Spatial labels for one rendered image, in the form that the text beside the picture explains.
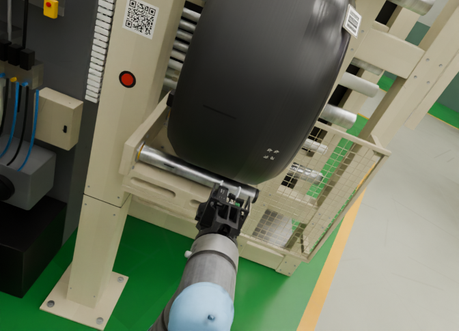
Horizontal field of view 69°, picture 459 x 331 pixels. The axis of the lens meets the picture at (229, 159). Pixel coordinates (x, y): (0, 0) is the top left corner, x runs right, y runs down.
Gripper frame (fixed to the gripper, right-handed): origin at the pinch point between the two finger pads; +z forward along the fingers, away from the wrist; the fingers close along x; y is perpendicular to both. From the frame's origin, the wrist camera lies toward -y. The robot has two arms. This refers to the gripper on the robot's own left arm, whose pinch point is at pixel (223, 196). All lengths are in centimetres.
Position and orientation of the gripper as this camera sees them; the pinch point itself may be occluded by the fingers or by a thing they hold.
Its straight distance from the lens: 72.3
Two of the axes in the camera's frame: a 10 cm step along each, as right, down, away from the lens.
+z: 0.9, -4.1, 9.1
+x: -9.3, -3.7, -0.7
